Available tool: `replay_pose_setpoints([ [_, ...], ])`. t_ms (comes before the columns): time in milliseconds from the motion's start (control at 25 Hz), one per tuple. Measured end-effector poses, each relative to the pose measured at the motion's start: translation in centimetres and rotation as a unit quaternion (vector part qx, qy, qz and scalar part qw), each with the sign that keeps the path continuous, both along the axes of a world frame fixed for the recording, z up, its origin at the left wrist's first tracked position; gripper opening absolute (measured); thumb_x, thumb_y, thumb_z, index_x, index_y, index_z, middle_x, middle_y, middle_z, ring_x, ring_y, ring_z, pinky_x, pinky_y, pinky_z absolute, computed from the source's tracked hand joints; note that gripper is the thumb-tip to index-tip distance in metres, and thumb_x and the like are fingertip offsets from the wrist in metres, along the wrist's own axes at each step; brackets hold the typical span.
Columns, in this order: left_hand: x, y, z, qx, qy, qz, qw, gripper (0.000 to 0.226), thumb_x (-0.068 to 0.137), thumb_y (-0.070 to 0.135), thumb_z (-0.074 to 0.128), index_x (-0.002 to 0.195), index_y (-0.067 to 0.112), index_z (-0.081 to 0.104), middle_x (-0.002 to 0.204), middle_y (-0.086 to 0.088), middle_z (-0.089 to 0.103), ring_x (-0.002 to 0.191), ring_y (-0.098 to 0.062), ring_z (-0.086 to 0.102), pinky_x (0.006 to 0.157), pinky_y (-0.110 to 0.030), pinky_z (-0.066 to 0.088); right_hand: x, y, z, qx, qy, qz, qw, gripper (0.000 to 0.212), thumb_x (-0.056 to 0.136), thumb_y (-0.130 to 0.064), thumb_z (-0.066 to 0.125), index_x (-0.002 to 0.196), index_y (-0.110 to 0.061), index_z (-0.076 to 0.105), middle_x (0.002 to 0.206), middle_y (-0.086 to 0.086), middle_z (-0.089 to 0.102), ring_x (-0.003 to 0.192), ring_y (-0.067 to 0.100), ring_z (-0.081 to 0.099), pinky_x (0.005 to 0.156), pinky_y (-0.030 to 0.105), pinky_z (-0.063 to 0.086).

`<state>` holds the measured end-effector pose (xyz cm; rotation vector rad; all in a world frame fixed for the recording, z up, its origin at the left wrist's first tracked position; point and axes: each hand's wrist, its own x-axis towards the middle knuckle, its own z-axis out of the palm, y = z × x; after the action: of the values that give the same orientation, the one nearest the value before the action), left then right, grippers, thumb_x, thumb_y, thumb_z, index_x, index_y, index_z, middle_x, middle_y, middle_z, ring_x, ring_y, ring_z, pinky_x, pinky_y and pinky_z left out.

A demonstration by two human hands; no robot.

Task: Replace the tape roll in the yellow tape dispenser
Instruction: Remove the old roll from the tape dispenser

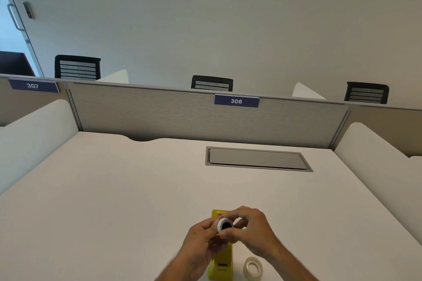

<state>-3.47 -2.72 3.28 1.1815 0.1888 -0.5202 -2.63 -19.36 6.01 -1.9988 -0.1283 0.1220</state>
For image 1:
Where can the blue desk number sign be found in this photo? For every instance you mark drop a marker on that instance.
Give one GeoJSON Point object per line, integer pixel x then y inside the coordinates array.
{"type": "Point", "coordinates": [236, 101]}
{"type": "Point", "coordinates": [33, 85]}

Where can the dark cabinet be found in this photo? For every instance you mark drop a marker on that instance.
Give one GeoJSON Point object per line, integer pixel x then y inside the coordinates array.
{"type": "Point", "coordinates": [15, 64]}

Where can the yellow tape dispenser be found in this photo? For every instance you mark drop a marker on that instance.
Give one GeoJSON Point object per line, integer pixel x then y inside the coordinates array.
{"type": "Point", "coordinates": [221, 266]}

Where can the grey wall card reader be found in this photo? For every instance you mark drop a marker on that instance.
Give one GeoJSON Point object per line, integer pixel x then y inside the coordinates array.
{"type": "Point", "coordinates": [28, 10]}

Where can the black mesh office chair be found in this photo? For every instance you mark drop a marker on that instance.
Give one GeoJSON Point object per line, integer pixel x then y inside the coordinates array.
{"type": "Point", "coordinates": [77, 66]}
{"type": "Point", "coordinates": [366, 93]}
{"type": "Point", "coordinates": [211, 83]}

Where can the clear tape roll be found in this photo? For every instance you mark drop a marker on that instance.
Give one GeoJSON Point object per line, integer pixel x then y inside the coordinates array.
{"type": "Point", "coordinates": [251, 266]}

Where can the person's left thumb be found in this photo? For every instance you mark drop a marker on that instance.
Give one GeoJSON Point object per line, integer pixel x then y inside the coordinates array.
{"type": "Point", "coordinates": [206, 225]}

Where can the person's left hand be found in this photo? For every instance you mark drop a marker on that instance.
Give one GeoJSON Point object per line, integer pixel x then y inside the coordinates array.
{"type": "Point", "coordinates": [194, 248]}

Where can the person's right forearm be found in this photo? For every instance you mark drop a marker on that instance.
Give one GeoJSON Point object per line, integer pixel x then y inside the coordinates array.
{"type": "Point", "coordinates": [290, 267]}

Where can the wide grey partition panel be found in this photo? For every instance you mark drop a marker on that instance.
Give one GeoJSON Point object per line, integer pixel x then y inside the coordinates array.
{"type": "Point", "coordinates": [164, 116]}

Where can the person's left forearm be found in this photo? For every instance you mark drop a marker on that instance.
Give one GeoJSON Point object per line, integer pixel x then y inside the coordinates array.
{"type": "Point", "coordinates": [179, 271]}

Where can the white tape roll black core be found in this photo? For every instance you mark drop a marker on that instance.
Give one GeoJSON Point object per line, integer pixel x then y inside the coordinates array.
{"type": "Point", "coordinates": [225, 224]}

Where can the white rounded side divider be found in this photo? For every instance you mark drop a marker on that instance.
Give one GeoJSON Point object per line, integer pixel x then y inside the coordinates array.
{"type": "Point", "coordinates": [36, 136]}
{"type": "Point", "coordinates": [115, 76]}
{"type": "Point", "coordinates": [375, 168]}
{"type": "Point", "coordinates": [305, 92]}

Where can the beige partition panel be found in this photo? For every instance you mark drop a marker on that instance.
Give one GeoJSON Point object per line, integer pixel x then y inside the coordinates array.
{"type": "Point", "coordinates": [389, 122]}
{"type": "Point", "coordinates": [29, 101]}

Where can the glass door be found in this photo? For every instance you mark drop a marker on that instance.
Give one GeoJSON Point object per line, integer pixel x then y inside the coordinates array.
{"type": "Point", "coordinates": [13, 43]}

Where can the person's right hand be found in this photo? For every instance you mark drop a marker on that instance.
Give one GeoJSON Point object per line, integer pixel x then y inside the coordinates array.
{"type": "Point", "coordinates": [258, 233]}

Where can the person's right thumb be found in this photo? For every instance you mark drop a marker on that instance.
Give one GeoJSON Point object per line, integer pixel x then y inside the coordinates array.
{"type": "Point", "coordinates": [229, 236]}

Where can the person's right middle finger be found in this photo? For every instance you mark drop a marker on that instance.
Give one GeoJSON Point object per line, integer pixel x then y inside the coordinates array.
{"type": "Point", "coordinates": [241, 223]}

